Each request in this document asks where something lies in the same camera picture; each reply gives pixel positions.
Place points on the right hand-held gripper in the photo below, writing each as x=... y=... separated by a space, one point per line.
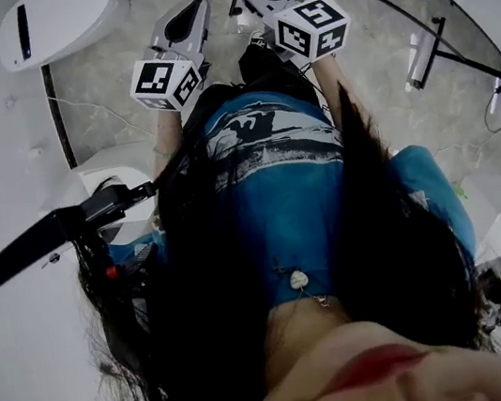
x=312 y=29

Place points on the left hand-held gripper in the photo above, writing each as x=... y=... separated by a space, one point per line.
x=159 y=83

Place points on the person's left forearm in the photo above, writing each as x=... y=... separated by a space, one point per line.
x=165 y=133

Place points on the person's right forearm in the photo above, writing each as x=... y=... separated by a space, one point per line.
x=335 y=80

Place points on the white shoe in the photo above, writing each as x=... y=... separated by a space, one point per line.
x=257 y=40

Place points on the black trousers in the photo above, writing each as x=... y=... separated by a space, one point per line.
x=276 y=71

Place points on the white oval lid appliance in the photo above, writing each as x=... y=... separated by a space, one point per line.
x=59 y=22

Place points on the blue printed t-shirt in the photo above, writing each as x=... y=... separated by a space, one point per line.
x=283 y=199

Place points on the black head-mounted device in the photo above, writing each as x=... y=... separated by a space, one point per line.
x=35 y=250

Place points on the black office chair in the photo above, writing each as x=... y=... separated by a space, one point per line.
x=497 y=296

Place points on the person's face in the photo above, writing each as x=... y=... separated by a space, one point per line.
x=405 y=383

